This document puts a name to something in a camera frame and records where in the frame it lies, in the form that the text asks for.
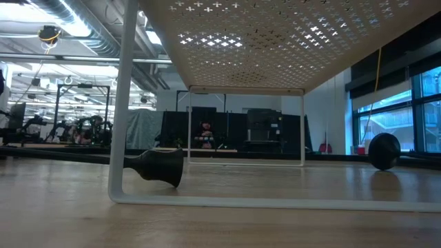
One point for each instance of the black metal candlestick holder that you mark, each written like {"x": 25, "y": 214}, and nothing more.
{"x": 384, "y": 151}
{"x": 162, "y": 167}

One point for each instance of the person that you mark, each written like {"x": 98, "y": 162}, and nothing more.
{"x": 206, "y": 132}
{"x": 94, "y": 129}

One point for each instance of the black cabinet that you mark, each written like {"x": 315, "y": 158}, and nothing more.
{"x": 263, "y": 127}

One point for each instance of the small potted plant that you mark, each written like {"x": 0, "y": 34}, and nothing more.
{"x": 177, "y": 142}

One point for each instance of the grey tarp cover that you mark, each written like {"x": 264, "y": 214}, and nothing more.
{"x": 143, "y": 129}

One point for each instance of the white perforated metal shelf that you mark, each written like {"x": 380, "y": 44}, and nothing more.
{"x": 275, "y": 41}

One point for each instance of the red dustpan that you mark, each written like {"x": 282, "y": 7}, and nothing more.
{"x": 325, "y": 148}

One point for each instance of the red box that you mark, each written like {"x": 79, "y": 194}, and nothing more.
{"x": 360, "y": 150}

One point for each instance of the dark computer monitor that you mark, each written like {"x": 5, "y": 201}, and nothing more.
{"x": 17, "y": 115}

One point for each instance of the black partition wall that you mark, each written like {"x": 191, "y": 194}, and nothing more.
{"x": 234, "y": 131}

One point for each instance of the black robot rig frame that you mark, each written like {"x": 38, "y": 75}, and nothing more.
{"x": 58, "y": 103}

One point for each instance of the black aluminium table frame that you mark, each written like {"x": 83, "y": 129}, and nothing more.
{"x": 51, "y": 155}

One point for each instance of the black window frame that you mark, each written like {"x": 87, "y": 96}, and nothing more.
{"x": 417, "y": 113}

